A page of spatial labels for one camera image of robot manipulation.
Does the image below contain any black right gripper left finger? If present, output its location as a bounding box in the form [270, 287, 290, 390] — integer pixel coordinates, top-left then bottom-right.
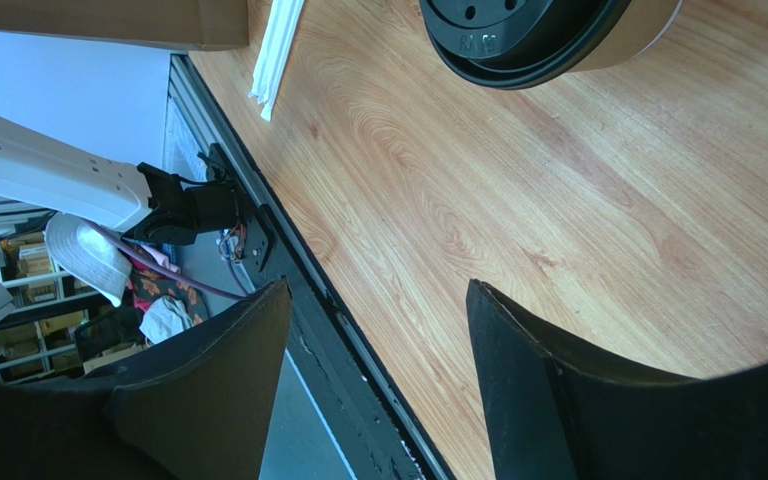
[0, 278, 292, 479]

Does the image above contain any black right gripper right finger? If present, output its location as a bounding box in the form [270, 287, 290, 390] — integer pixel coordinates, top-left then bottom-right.
[466, 280, 768, 479]

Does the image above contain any black plastic cup lid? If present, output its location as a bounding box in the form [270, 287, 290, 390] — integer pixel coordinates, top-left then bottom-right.
[419, 0, 630, 90]

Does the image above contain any brown paper coffee cup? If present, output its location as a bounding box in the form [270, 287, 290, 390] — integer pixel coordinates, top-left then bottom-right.
[571, 0, 683, 72]

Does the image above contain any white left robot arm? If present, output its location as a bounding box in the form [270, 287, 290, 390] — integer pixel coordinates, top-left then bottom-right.
[0, 117, 257, 245]

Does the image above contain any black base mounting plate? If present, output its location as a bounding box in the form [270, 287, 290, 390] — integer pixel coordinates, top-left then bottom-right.
[200, 143, 453, 479]

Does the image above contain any brown paper bag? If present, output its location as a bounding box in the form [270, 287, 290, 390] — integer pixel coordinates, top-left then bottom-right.
[0, 0, 249, 51]

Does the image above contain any white paper straw bundle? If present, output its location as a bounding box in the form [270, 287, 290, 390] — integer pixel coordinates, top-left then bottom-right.
[248, 0, 305, 122]

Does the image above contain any aluminium frame rail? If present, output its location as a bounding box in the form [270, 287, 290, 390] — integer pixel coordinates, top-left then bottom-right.
[160, 54, 332, 480]

